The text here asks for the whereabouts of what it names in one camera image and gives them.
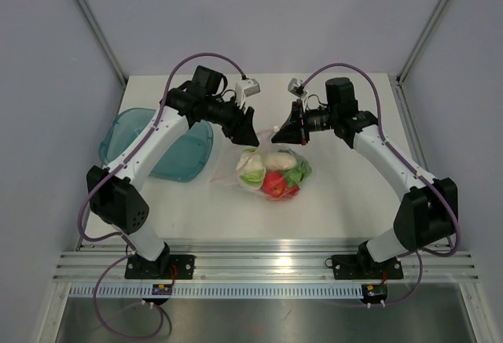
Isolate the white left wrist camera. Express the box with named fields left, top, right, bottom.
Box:
left=234, top=79, right=261, bottom=108

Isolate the red orange mango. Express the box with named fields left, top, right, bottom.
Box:
left=283, top=185, right=300, bottom=199

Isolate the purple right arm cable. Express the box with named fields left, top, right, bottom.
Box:
left=300, top=62, right=463, bottom=308

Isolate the green lettuce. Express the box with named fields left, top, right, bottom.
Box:
left=284, top=160, right=312, bottom=188

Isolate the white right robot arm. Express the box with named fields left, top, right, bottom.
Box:
left=272, top=77, right=459, bottom=280

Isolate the white cauliflower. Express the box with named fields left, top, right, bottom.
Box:
left=236, top=148, right=266, bottom=191

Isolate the white slotted cable duct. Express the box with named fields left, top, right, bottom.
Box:
left=69, top=282, right=363, bottom=300

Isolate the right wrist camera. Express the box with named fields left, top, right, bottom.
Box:
left=287, top=78, right=308, bottom=98

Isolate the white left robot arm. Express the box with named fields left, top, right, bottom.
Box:
left=86, top=66, right=260, bottom=279

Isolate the clear pink zip top bag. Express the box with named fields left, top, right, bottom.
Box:
left=210, top=126, right=312, bottom=201

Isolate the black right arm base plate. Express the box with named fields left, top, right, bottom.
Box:
left=324, top=254, right=404, bottom=280

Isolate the white eggplant green stem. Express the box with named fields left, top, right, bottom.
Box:
left=263, top=152, right=297, bottom=171

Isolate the aluminium frame rail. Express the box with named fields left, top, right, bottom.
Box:
left=53, top=239, right=479, bottom=283

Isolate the aluminium corner post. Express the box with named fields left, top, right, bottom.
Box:
left=396, top=0, right=452, bottom=87
left=57, top=0, right=127, bottom=88

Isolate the right aluminium corner post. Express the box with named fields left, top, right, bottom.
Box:
left=396, top=0, right=452, bottom=87

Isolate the left aluminium corner post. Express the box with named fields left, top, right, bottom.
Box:
left=57, top=0, right=127, bottom=88

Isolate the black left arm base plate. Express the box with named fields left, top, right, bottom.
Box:
left=124, top=254, right=196, bottom=280

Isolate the teal plastic container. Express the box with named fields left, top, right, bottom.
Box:
left=98, top=108, right=214, bottom=183

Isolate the red tomato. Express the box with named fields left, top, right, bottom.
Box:
left=260, top=171, right=287, bottom=199

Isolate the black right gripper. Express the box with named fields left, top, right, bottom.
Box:
left=273, top=99, right=338, bottom=146

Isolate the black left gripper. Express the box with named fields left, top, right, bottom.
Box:
left=204, top=94, right=259, bottom=146

